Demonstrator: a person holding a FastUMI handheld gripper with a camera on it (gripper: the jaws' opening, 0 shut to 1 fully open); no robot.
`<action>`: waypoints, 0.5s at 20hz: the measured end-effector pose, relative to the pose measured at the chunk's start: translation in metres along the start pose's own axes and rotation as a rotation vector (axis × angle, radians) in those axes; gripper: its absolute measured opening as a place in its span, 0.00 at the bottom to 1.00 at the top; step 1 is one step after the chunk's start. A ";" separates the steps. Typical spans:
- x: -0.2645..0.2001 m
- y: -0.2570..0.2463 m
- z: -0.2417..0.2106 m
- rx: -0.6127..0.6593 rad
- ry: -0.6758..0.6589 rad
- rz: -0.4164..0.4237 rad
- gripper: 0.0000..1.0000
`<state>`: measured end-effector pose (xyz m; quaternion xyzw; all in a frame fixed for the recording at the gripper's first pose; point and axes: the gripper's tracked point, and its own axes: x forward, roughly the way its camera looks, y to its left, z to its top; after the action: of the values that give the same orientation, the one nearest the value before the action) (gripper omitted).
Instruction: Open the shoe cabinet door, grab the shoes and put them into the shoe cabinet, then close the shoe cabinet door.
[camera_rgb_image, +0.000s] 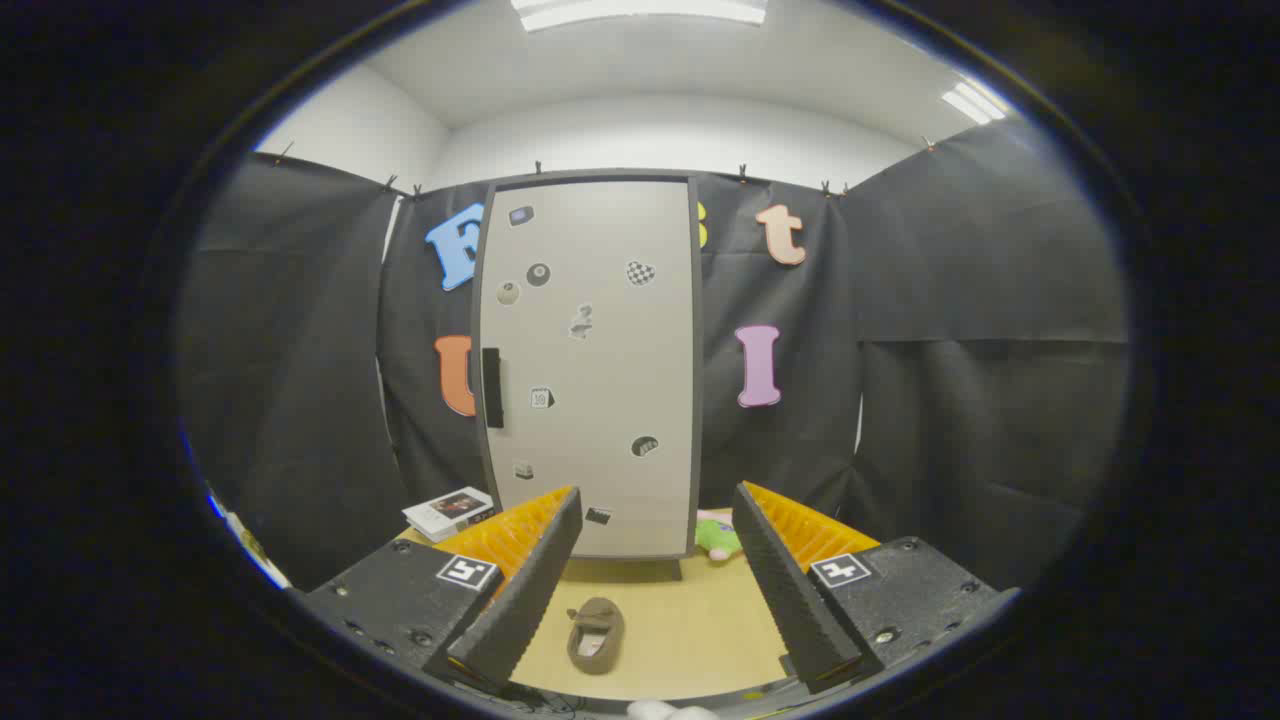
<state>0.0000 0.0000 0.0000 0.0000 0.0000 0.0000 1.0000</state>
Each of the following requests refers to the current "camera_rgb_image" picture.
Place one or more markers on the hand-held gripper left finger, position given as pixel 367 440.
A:
pixel 530 590

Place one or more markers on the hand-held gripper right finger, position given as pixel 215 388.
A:
pixel 790 590

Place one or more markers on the brown fuzzy slipper shoe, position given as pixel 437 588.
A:
pixel 596 640

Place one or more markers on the white shoe cabinet door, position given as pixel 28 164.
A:
pixel 600 400

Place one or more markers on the grey shoe cabinet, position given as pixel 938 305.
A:
pixel 696 380

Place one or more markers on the green plush toy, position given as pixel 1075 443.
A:
pixel 718 540

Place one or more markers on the black backdrop cloth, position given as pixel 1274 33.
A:
pixel 950 400

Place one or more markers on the white printed packet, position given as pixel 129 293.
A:
pixel 250 548

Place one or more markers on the row of black cloth clips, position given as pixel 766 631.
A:
pixel 742 172

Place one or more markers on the small ceiling light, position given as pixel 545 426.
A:
pixel 972 102

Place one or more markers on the long ceiling light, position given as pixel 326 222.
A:
pixel 640 10

